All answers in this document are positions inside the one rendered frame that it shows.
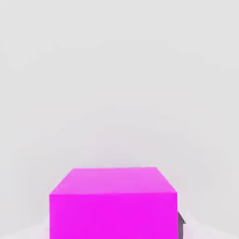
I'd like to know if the small magenta cube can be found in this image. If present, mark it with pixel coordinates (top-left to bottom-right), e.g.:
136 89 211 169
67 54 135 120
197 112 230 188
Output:
49 167 178 239

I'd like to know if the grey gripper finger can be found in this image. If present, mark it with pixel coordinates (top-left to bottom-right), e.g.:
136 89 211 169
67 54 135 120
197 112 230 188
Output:
177 210 206 239

